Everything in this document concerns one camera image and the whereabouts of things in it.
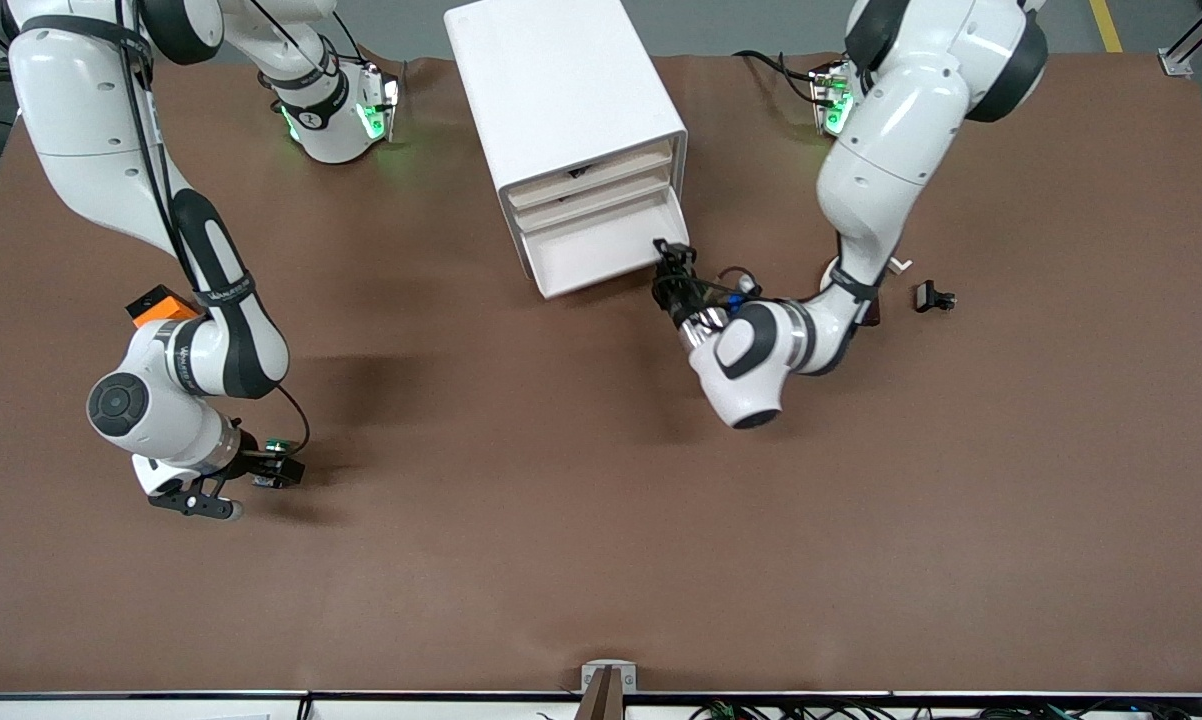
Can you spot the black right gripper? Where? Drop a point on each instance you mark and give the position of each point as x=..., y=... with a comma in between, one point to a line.
x=253, y=463

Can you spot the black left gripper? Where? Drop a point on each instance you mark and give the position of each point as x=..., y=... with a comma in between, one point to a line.
x=679, y=299

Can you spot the green push button switch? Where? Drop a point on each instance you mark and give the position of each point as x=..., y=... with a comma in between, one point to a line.
x=279, y=446

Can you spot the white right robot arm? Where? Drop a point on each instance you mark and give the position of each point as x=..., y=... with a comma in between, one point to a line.
x=81, y=100

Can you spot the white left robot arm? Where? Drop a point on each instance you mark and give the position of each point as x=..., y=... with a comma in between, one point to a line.
x=891, y=130

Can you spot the orange box with black base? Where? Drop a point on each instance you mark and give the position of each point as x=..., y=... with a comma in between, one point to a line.
x=161, y=305

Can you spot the dark brown electrical component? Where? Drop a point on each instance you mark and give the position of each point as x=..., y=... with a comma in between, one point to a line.
x=873, y=312

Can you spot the white curved plastic part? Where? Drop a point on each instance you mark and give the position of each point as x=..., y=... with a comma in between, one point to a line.
x=898, y=265

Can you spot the small black clip component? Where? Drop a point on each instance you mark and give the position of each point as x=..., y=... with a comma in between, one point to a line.
x=927, y=296

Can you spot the brown table cover sheet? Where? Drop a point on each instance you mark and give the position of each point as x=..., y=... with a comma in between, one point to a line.
x=601, y=550

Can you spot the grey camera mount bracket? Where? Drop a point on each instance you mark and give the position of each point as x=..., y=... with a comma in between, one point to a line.
x=608, y=680

